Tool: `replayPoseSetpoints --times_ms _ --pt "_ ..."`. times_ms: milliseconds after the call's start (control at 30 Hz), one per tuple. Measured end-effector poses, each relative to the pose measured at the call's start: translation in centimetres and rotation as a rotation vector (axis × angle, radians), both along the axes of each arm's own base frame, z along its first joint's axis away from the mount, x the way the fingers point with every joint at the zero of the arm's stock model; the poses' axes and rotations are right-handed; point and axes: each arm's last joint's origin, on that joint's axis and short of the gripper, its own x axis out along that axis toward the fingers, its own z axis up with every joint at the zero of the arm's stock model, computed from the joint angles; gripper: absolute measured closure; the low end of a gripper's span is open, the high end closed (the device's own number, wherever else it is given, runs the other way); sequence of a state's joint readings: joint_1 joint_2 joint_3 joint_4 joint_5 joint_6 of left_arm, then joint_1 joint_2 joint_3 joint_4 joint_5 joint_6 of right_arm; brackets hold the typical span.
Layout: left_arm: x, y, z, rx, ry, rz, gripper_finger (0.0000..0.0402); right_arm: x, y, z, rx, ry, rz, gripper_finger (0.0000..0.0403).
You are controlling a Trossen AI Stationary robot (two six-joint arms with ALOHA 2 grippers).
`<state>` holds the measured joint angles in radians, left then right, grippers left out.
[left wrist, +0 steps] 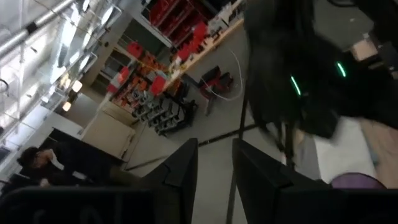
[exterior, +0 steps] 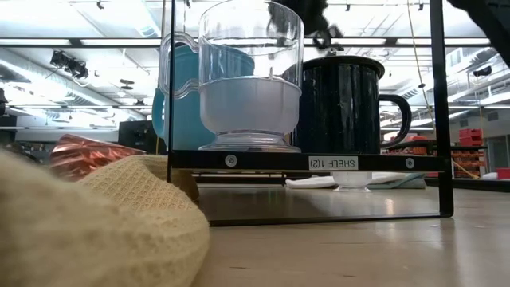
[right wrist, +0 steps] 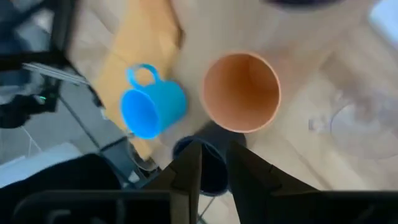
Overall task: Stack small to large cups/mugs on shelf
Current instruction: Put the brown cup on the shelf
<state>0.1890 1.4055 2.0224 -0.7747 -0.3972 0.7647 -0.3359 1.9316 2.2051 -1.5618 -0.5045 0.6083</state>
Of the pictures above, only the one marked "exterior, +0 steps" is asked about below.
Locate clear plastic footed mug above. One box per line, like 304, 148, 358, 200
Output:
332, 171, 374, 193
158, 0, 305, 154

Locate black aluminium table frame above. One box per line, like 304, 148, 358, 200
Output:
422, 177, 510, 193

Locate orange storage shelving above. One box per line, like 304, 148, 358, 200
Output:
452, 149, 487, 179

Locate black computer tower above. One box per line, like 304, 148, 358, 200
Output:
118, 120, 167, 155

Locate yellow waffle cloth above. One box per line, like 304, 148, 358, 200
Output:
0, 149, 211, 287

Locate light blue cloth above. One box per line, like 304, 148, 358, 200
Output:
368, 173, 428, 191

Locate light blue plastic mug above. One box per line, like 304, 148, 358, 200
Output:
151, 42, 256, 151

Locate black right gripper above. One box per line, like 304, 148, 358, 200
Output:
267, 0, 344, 51

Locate dark navy enamel mug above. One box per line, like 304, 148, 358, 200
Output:
292, 54, 413, 155

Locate orange translucent faceted tumbler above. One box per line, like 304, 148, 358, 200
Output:
49, 133, 147, 183

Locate red storage bins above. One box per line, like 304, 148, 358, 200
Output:
457, 127, 484, 147

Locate white folded cloth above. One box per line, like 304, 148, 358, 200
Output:
284, 171, 407, 190

